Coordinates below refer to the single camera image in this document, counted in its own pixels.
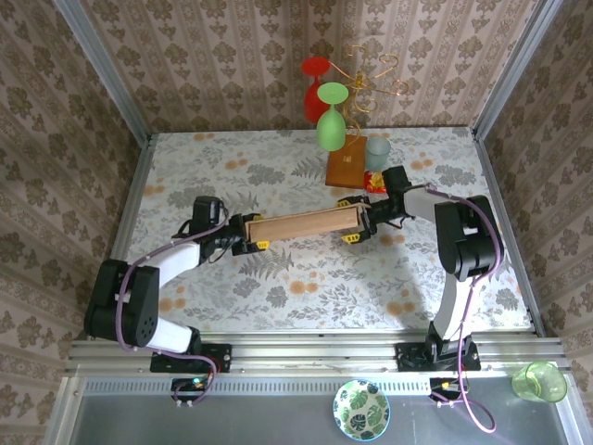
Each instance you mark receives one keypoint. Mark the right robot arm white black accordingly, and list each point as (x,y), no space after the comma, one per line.
(468,236)

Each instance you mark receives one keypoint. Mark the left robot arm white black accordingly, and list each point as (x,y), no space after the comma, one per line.
(180,259)

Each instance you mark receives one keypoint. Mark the grey slotted metal shelf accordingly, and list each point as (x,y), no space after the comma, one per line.
(255,417)

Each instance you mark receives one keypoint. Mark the red yellow snack packet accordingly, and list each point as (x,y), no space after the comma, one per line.
(374,181)

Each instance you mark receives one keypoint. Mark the red plastic wine glass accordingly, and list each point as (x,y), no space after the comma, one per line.
(312,104)

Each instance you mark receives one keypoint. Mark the frosted pale green cup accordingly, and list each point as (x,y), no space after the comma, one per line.
(377,155)

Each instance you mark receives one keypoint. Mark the brown cardboard paper box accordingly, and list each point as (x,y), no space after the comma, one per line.
(301,225)

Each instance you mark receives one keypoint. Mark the aluminium frame post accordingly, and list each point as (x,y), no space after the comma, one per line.
(519,65)
(99,60)

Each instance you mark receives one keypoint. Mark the leaf pattern bowl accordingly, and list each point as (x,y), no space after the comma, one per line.
(361,410)

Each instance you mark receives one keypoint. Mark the aluminium table edge rail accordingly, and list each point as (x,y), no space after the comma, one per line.
(134,185)
(486,162)

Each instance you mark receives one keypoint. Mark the brown wooden rack base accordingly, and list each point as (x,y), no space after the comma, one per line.
(345,164)

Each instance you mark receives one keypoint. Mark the aluminium mounting rail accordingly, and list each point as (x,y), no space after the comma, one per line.
(315,352)

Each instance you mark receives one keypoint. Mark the floral patterned table cover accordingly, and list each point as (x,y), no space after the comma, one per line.
(324,287)

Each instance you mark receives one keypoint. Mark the green plastic wine glass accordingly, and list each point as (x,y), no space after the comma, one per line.
(330,127)

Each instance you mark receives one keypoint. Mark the transparent green plastic cup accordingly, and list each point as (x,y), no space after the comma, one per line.
(539,382)

